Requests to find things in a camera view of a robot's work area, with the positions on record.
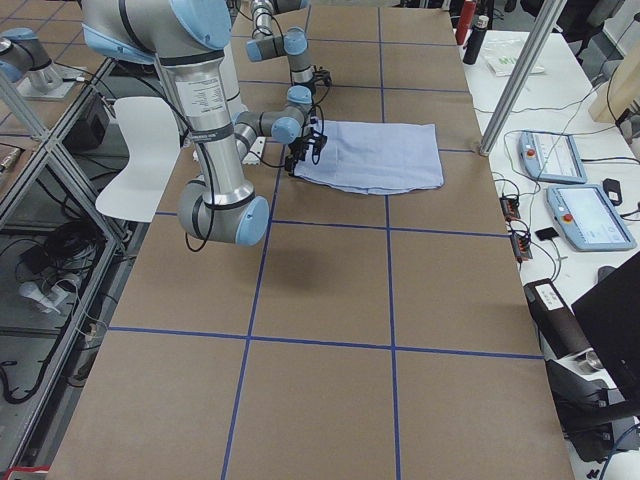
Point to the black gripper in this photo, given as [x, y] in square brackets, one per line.
[302, 148]
[304, 84]

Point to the light blue striped shirt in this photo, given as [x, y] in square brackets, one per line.
[376, 158]

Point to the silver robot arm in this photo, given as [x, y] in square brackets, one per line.
[187, 42]
[268, 41]

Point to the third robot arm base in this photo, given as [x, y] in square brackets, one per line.
[26, 63]

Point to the white curved chair seat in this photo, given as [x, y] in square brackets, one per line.
[152, 139]

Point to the red cylinder bottle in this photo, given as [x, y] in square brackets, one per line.
[465, 19]

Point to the black water bottle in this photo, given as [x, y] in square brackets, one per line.
[475, 40]

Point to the plastic bag green lettering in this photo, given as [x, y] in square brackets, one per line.
[502, 55]

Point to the brown paper table cover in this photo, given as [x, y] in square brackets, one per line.
[365, 337]

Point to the far teach pendant tablet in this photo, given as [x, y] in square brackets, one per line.
[551, 158]

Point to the teach pendant tablet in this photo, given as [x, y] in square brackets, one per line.
[551, 158]
[587, 218]

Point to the near teach pendant tablet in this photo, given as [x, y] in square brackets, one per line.
[587, 218]

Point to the black monitor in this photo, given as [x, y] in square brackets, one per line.
[608, 314]

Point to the white central pedestal column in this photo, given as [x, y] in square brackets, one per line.
[235, 75]

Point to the aluminium frame post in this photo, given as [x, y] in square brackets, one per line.
[535, 42]

